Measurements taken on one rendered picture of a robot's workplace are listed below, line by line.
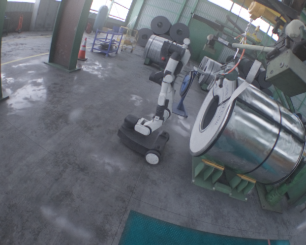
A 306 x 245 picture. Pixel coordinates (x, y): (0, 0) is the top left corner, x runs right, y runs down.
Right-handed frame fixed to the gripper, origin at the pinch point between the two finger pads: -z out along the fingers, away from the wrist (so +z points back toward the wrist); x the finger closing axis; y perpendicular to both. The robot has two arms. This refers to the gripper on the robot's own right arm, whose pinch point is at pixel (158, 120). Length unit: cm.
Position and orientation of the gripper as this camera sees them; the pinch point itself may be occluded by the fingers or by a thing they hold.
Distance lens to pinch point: 174.5
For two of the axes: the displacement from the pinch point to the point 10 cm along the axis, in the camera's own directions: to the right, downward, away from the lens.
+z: 1.6, -8.7, -4.7
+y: 2.8, -4.1, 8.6
